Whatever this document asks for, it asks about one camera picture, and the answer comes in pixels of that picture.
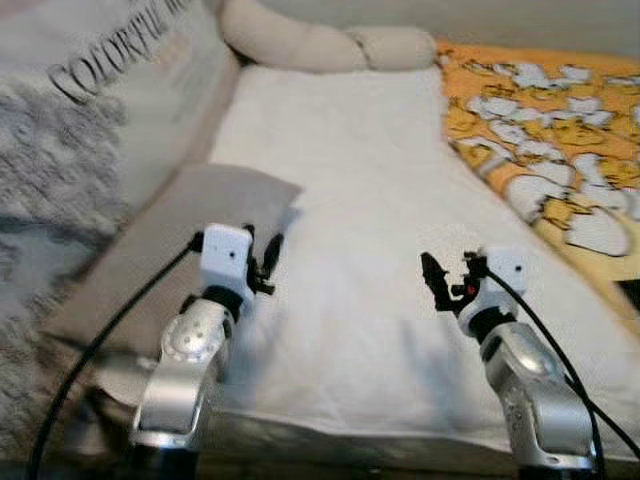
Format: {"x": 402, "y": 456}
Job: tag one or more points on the plain grey pillow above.
{"x": 150, "y": 240}

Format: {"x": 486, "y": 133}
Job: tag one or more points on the orange cartoon print blanket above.
{"x": 540, "y": 130}

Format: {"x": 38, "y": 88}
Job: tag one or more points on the white quilted mattress pad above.
{"x": 380, "y": 150}

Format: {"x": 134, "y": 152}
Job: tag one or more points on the grey mattress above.
{"x": 350, "y": 440}

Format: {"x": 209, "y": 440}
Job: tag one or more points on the large grey printed pillow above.
{"x": 100, "y": 130}

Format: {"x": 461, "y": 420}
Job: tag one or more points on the beige knotted cushion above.
{"x": 300, "y": 45}

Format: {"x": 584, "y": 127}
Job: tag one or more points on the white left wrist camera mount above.
{"x": 225, "y": 255}

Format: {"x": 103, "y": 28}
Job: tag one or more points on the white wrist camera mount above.
{"x": 505, "y": 270}
{"x": 225, "y": 255}

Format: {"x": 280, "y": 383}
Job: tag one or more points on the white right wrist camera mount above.
{"x": 505, "y": 270}

